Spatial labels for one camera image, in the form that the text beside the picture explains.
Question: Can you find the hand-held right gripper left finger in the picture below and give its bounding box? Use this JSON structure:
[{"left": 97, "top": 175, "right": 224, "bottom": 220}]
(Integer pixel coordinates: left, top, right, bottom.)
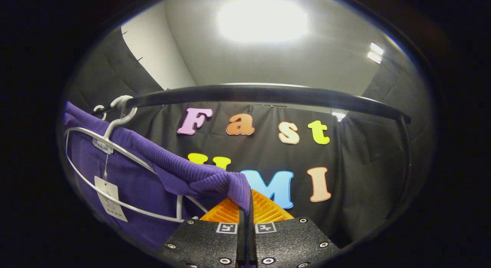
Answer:
[{"left": 159, "top": 197, "right": 246, "bottom": 268}]

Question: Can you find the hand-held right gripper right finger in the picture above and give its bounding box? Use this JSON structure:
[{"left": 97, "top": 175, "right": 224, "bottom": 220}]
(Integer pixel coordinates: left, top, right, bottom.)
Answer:
[{"left": 247, "top": 189, "right": 340, "bottom": 268}]

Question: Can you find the purple knit cardigan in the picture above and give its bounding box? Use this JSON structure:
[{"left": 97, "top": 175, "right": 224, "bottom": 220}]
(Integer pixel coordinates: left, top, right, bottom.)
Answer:
[{"left": 63, "top": 101, "right": 252, "bottom": 253}]

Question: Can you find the white wire hanger with label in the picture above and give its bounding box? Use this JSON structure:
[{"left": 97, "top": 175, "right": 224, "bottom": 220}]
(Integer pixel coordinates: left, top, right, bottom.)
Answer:
[{"left": 63, "top": 95, "right": 209, "bottom": 223}]

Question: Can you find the black metal clothes rack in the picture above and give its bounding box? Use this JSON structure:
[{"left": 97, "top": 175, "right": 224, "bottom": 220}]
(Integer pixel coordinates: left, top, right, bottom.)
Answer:
[{"left": 92, "top": 84, "right": 412, "bottom": 222}]

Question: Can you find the black backdrop cloth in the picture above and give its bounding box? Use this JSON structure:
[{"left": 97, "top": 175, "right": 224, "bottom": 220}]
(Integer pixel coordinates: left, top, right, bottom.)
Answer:
[{"left": 61, "top": 28, "right": 434, "bottom": 249}]

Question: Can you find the white paper garment tag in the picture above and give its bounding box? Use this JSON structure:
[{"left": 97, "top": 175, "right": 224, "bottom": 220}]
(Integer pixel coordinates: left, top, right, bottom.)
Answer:
[{"left": 94, "top": 176, "right": 129, "bottom": 222}]

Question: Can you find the large ceiling light panel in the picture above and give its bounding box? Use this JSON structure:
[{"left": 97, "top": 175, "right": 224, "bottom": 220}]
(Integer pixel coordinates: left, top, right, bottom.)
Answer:
[{"left": 217, "top": 0, "right": 309, "bottom": 44}]

